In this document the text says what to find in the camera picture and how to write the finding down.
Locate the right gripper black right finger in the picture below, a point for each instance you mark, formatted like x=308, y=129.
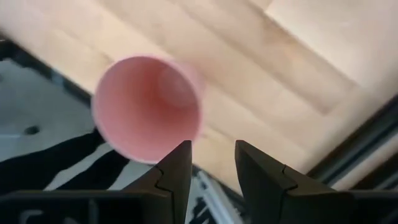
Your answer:
x=258, y=177

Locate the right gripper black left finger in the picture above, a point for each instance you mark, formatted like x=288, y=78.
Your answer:
x=177, y=174

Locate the pink plastic cup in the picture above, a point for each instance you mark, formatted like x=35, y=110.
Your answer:
x=146, y=109

